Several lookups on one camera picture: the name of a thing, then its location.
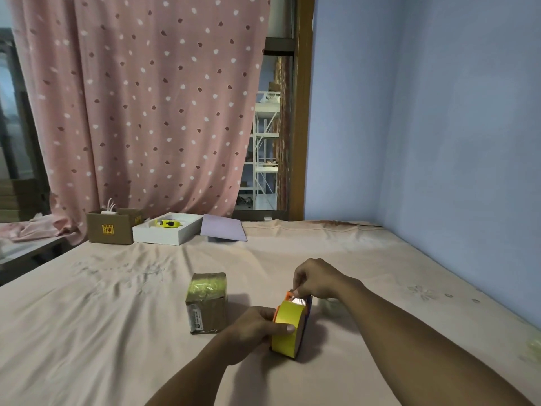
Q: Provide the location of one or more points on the person's left hand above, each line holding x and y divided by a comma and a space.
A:
247, 334

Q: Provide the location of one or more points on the person's right hand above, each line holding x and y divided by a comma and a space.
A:
323, 279

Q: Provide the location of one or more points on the person's left thumb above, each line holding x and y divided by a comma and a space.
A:
284, 330

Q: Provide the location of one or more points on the person's right fingers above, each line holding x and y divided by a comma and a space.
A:
303, 279

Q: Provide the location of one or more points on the orange tape dispenser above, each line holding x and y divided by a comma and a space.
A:
305, 317

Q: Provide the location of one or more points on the person's left forearm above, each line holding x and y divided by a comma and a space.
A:
198, 376

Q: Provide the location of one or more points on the person's right forearm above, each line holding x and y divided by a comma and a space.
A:
422, 355

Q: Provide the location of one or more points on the small taped cardboard box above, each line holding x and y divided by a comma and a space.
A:
207, 302

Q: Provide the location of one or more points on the purple paper sheet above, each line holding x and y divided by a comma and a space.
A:
223, 228

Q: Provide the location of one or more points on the white shelving rack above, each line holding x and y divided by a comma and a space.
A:
266, 143

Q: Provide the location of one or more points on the shallow white box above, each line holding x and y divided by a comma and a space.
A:
167, 233

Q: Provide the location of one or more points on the yellow toy watch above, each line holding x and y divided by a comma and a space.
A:
169, 224

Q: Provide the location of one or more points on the pink bed sheet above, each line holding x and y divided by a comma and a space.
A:
126, 334

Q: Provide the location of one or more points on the open brown cardboard box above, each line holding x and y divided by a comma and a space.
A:
112, 227

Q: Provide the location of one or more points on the pink dotted curtain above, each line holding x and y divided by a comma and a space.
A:
139, 101

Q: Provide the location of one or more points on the crumpled pink cloth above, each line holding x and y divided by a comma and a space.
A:
36, 227

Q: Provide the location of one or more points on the grey side table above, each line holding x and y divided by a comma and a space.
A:
25, 253

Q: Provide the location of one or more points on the brown window frame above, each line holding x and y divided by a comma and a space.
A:
301, 122

